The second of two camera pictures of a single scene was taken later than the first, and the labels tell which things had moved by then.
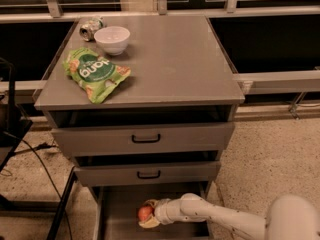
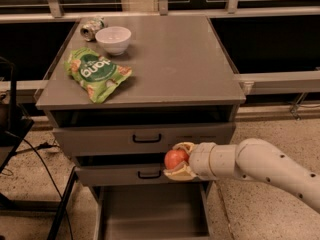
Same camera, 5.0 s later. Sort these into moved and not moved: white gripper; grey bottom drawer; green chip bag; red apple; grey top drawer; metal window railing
Moved: red apple; white gripper
Not moved: grey bottom drawer; grey top drawer; metal window railing; green chip bag
